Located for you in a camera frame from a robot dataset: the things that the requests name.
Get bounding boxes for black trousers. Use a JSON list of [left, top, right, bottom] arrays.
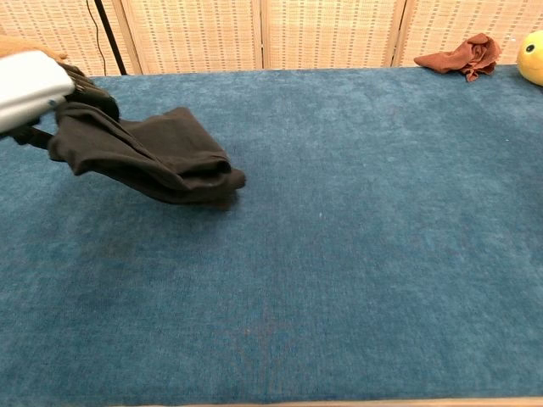
[[47, 99, 248, 211]]

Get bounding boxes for thin black hanging cable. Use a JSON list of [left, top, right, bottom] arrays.
[[86, 0, 108, 74]]

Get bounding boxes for brown capybara plush toy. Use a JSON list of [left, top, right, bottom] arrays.
[[0, 34, 69, 63]]

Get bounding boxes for bamboo folding screen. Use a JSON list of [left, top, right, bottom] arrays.
[[0, 0, 543, 78]]

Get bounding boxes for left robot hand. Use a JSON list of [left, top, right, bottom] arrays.
[[0, 50, 122, 149]]

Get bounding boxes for crumpled brown cloth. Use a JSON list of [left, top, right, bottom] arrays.
[[413, 32, 503, 83]]

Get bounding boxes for blue table mat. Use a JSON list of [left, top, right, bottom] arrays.
[[0, 63, 543, 404]]

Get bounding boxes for black tripod stand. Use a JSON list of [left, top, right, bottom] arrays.
[[93, 0, 128, 76]]

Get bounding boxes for yellow chick plush toy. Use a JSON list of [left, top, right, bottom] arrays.
[[516, 30, 543, 88]]

